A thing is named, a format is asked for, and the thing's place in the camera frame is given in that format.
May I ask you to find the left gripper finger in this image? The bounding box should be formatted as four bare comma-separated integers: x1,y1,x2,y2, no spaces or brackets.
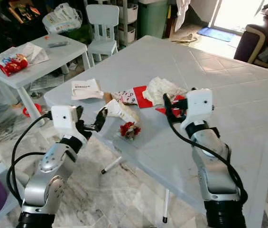
94,107,109,133

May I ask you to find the red mesh ribbon bundle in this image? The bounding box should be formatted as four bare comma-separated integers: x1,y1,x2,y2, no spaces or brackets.
120,121,141,141

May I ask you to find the red white cartoon carton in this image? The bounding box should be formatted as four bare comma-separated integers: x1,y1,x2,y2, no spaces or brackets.
104,85,153,107

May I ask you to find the green storage bin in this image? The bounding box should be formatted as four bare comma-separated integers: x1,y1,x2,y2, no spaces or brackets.
137,0,170,39

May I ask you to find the red silver foil wrapper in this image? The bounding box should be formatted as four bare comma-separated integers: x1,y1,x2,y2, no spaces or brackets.
155,95,185,118

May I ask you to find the white printed paper receipt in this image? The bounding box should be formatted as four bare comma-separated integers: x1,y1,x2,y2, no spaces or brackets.
71,78,105,100

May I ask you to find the large pale grey plastic table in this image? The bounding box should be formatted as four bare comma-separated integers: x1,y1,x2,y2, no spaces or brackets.
44,35,268,228

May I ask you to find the small white plastic table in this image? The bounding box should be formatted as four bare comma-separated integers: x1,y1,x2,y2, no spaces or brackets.
0,34,91,126

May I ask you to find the blue door mat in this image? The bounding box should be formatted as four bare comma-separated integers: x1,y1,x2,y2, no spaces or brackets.
197,26,236,42

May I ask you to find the grey remote control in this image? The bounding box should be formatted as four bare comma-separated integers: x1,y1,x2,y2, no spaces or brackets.
47,41,69,48

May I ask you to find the green plastic tub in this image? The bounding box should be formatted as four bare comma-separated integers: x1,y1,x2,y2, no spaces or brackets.
65,25,92,42

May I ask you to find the white crumpled paper sheet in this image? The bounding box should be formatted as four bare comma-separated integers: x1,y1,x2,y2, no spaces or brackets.
0,42,50,66

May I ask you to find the red snack packet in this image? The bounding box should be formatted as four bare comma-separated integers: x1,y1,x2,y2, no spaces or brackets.
0,54,29,76

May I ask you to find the dark brown armchair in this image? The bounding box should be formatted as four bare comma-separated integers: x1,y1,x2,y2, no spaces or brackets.
233,5,268,72

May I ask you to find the white hanging cloth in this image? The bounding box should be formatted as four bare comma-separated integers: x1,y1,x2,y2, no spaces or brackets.
174,0,191,31

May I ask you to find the white shelf rack with baskets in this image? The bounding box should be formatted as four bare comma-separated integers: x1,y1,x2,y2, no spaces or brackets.
117,0,139,46

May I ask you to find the white plastic diaper pack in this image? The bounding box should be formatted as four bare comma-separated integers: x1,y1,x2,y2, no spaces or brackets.
43,2,82,34

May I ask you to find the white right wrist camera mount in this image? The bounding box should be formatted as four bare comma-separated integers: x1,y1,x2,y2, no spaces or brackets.
186,89,213,129

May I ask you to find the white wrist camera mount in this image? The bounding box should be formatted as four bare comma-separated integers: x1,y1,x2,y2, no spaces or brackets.
51,105,80,140
186,89,213,129

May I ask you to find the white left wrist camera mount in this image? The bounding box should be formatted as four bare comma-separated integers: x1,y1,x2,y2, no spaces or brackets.
51,105,80,140

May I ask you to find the red plastic ring toy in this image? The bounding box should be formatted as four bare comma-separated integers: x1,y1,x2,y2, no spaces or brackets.
22,104,42,118

